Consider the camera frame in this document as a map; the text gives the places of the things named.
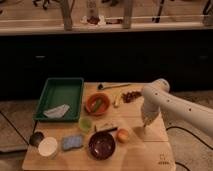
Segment black cable on left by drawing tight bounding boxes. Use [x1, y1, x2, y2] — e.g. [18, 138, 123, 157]
[0, 110, 30, 146]

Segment dark round metal cup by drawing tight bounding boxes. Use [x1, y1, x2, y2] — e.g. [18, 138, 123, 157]
[29, 132, 44, 147]

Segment small yellow-green stick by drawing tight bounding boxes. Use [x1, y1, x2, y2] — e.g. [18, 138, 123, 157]
[114, 96, 119, 108]

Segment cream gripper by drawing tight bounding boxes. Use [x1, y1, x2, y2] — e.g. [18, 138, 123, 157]
[142, 112, 157, 126]

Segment tan block with black edge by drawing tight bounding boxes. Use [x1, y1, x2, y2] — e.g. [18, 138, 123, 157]
[94, 123, 118, 132]

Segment orange bowl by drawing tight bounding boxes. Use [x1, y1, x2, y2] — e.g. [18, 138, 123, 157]
[85, 93, 110, 116]

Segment small green cup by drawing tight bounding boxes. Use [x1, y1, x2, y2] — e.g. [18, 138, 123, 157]
[79, 118, 92, 133]

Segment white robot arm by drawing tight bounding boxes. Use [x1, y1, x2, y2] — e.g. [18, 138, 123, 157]
[141, 79, 213, 138]

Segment brown dried fruit cluster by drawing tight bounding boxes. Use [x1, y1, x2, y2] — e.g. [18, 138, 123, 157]
[122, 91, 142, 103]

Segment dark purple bowl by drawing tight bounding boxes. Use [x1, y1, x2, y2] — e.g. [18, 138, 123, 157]
[88, 132, 116, 160]

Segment black cable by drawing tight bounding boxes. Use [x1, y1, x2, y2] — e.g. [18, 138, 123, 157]
[0, 110, 30, 146]
[166, 125, 213, 171]

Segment blue sponge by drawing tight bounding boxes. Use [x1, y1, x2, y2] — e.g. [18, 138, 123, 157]
[61, 134, 83, 151]

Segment green item in bowl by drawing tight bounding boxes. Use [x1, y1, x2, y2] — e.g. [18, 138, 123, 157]
[91, 99, 102, 112]

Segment white cloth in tray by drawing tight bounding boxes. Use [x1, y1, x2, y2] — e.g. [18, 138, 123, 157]
[43, 104, 70, 118]

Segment green plastic tray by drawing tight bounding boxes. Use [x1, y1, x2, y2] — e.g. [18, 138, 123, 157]
[33, 78, 84, 122]

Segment orange fruit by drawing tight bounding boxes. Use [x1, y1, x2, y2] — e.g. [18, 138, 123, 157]
[116, 129, 129, 143]

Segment white cup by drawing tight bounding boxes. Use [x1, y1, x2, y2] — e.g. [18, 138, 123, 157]
[38, 137, 58, 158]

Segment black wooden-handled spoon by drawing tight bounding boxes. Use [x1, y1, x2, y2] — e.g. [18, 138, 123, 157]
[97, 83, 131, 91]

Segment black cable on right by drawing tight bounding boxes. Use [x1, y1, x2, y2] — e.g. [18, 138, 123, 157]
[166, 125, 213, 171]

